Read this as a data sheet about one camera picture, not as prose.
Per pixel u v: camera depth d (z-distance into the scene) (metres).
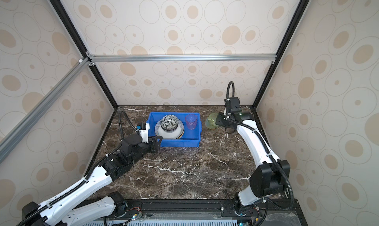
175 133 0.98
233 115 0.57
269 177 0.42
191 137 1.05
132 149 0.54
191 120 1.06
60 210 0.41
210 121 0.88
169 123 1.00
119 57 0.88
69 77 0.77
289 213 0.73
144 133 0.65
